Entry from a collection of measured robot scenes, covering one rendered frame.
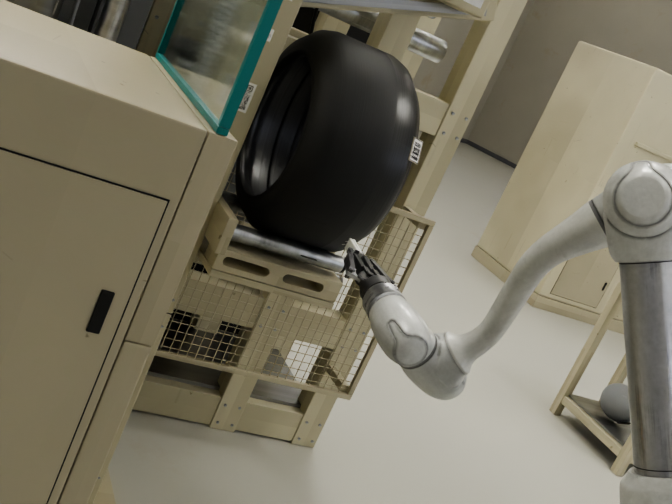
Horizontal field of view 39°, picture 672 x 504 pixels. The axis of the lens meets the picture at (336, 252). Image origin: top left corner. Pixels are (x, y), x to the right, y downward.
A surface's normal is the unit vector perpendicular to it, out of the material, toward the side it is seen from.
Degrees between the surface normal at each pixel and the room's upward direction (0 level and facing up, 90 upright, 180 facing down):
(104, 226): 90
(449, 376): 102
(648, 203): 80
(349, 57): 33
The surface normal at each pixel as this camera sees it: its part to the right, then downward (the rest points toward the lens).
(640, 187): -0.32, -0.07
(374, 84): 0.52, -0.39
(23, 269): 0.33, 0.39
